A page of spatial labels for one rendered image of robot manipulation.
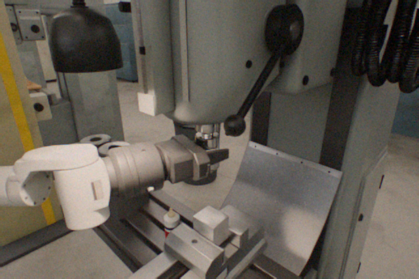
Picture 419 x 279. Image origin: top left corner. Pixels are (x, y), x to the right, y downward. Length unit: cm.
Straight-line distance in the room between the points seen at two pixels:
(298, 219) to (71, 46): 72
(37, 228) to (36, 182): 200
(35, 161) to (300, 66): 44
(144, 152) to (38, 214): 204
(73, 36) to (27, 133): 190
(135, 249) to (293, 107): 58
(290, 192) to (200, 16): 62
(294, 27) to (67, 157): 37
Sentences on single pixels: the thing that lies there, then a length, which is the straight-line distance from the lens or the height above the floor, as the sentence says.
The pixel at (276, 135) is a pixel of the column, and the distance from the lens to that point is 87.
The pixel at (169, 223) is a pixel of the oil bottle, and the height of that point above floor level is 101.
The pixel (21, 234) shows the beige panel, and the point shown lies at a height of 6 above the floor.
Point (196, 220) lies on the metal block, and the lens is 60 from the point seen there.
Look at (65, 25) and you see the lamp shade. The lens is 31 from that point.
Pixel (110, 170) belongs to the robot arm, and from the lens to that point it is 44.
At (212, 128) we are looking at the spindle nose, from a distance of 48.
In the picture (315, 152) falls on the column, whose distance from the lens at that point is 83.
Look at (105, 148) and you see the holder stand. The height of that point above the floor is 113.
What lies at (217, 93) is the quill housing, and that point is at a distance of 38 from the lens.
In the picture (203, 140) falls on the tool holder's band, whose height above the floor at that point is 127.
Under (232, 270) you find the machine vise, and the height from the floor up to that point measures 96.
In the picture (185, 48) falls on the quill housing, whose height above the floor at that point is 143.
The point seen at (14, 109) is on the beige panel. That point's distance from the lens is 213.
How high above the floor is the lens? 146
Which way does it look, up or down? 23 degrees down
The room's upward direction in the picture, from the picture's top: straight up
